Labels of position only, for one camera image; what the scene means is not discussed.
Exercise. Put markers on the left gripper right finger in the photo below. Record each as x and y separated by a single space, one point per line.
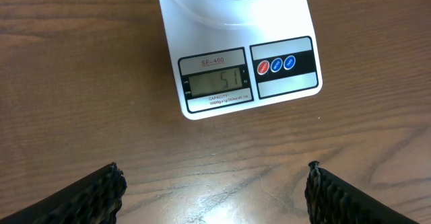
331 200

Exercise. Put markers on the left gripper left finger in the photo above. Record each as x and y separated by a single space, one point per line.
96 198

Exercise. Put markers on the white digital kitchen scale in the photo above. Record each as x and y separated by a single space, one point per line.
232 55

